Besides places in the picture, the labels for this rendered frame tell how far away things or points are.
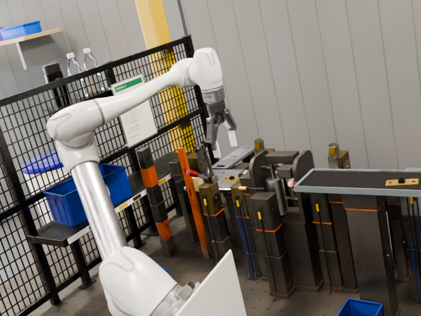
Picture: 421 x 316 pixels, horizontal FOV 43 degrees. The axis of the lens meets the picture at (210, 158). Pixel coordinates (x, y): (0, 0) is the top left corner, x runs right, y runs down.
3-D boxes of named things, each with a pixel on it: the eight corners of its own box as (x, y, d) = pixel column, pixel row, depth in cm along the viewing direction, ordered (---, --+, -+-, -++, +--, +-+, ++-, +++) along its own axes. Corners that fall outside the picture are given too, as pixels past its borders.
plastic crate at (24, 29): (44, 31, 436) (40, 19, 434) (26, 35, 420) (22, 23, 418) (19, 36, 450) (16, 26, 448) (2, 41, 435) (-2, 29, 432)
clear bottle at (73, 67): (93, 94, 243) (80, 51, 237) (82, 98, 238) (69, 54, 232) (83, 95, 247) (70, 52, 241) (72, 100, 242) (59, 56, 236)
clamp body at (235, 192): (272, 267, 210) (254, 179, 199) (259, 282, 202) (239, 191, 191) (257, 265, 214) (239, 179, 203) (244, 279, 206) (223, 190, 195)
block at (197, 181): (221, 253, 229) (202, 174, 218) (217, 258, 227) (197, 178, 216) (214, 252, 231) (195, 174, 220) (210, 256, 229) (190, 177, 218)
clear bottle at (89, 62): (108, 88, 251) (96, 46, 245) (98, 92, 246) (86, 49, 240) (98, 89, 254) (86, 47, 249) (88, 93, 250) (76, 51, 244)
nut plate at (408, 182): (418, 179, 146) (418, 175, 146) (418, 185, 143) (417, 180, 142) (386, 180, 149) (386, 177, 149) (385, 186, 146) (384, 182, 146)
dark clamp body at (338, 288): (353, 279, 190) (336, 179, 179) (340, 298, 181) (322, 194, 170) (333, 276, 195) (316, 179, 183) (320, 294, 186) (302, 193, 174)
